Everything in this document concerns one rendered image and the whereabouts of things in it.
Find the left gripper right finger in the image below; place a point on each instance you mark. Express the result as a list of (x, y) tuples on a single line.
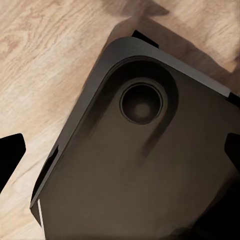
[(232, 149)]

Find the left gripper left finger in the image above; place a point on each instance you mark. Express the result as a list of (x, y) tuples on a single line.
[(12, 150)]

